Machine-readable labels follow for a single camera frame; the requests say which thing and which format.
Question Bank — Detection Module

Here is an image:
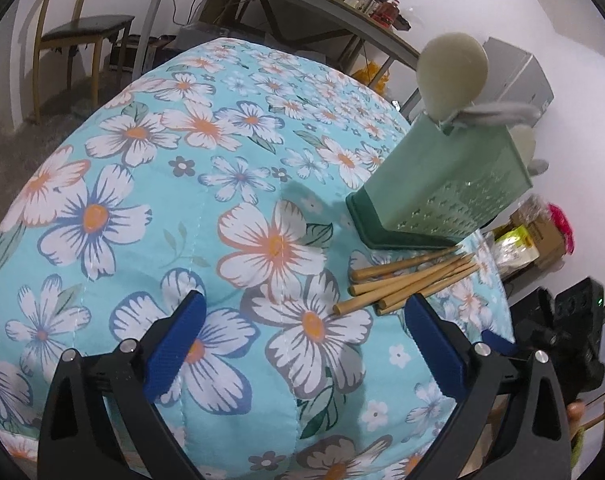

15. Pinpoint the silver refrigerator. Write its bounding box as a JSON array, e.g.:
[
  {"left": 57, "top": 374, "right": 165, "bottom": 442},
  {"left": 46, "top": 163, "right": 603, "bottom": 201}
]
[{"left": 475, "top": 36, "right": 554, "bottom": 121}]

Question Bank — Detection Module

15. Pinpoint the cardboard box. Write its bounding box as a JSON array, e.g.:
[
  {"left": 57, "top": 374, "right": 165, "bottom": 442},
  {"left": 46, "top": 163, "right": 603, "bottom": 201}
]
[{"left": 509, "top": 209, "right": 568, "bottom": 271}]

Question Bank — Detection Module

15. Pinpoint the yellow-green sack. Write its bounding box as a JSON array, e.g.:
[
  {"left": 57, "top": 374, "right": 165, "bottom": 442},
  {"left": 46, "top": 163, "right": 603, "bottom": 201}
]
[{"left": 492, "top": 225, "right": 540, "bottom": 277}]

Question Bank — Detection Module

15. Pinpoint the beige plastic rice spoon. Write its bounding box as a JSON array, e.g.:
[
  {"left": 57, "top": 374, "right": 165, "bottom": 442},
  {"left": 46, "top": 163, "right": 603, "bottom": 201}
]
[
  {"left": 416, "top": 32, "right": 489, "bottom": 122},
  {"left": 507, "top": 125, "right": 538, "bottom": 171}
]

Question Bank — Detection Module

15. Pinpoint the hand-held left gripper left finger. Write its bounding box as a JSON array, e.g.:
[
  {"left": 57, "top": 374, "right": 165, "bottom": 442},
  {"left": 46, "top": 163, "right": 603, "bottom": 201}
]
[{"left": 37, "top": 290, "right": 207, "bottom": 480}]

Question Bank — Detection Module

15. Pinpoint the pink plastic bag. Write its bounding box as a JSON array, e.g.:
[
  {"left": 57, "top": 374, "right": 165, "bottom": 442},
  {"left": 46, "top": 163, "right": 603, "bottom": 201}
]
[{"left": 547, "top": 202, "right": 576, "bottom": 256}]

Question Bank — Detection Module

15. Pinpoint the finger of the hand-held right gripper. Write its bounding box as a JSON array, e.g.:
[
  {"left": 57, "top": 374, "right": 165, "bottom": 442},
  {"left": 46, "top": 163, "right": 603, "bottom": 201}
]
[{"left": 481, "top": 329, "right": 518, "bottom": 358}]

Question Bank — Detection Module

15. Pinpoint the bundle of bamboo chopsticks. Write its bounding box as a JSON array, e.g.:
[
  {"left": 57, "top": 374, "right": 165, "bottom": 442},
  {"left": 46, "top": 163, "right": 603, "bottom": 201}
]
[{"left": 333, "top": 245, "right": 480, "bottom": 317}]

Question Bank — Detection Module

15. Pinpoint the floral blue blanket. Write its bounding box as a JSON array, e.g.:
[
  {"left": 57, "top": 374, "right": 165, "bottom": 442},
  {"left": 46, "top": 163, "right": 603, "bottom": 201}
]
[{"left": 0, "top": 37, "right": 515, "bottom": 480}]

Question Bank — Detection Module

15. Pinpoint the wooden chair with dark seat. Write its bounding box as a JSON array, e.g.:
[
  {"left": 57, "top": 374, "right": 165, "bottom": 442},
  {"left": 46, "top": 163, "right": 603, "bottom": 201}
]
[{"left": 32, "top": 0, "right": 136, "bottom": 126}]

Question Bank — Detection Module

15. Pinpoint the crumpled clear plastic bag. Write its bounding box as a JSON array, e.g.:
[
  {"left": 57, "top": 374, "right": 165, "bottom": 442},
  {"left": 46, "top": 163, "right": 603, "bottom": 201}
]
[{"left": 519, "top": 194, "right": 549, "bottom": 222}]

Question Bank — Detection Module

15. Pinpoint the green plastic utensil holder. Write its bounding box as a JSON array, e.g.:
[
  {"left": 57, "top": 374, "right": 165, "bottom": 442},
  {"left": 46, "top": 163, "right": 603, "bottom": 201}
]
[{"left": 345, "top": 105, "right": 534, "bottom": 251}]

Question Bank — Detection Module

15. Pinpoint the yellow plastic bag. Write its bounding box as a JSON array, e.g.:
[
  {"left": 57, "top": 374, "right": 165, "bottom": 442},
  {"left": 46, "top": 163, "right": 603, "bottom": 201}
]
[{"left": 352, "top": 57, "right": 391, "bottom": 94}]

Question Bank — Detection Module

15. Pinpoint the metal spoon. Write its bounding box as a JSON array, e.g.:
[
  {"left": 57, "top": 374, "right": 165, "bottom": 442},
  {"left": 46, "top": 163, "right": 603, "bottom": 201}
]
[{"left": 451, "top": 101, "right": 544, "bottom": 127}]

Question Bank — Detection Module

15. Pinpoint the grey table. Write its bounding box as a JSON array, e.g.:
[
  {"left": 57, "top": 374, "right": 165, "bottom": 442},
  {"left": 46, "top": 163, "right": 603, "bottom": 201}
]
[{"left": 132, "top": 0, "right": 423, "bottom": 126}]

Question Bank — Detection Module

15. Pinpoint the red oil bottle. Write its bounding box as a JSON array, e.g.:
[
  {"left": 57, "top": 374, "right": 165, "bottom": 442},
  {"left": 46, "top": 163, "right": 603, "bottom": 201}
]
[{"left": 377, "top": 0, "right": 401, "bottom": 27}]

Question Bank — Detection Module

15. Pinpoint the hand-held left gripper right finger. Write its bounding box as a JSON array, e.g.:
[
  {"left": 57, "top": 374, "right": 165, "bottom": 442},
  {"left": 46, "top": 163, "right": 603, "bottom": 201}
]
[{"left": 405, "top": 293, "right": 573, "bottom": 480}]

